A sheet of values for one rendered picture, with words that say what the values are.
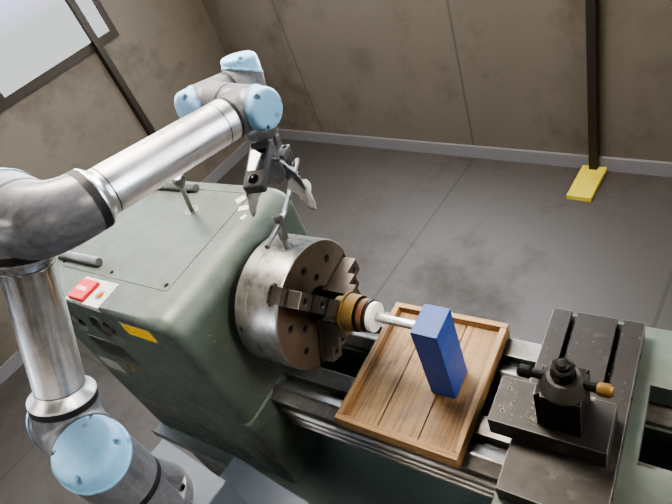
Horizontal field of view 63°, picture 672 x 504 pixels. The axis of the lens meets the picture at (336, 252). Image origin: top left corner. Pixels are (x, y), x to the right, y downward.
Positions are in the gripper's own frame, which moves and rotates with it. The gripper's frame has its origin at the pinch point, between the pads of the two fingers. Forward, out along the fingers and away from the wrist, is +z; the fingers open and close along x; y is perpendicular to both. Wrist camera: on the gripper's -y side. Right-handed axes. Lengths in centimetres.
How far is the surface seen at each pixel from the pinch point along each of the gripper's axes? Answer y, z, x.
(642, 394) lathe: -22, 36, -70
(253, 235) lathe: 3.3, 6.2, 10.4
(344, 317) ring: -12.5, 20.4, -11.8
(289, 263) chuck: -9.3, 7.0, -1.8
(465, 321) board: 3, 37, -37
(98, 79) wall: 202, 0, 173
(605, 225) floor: 139, 100, -100
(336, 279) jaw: -0.6, 18.5, -8.3
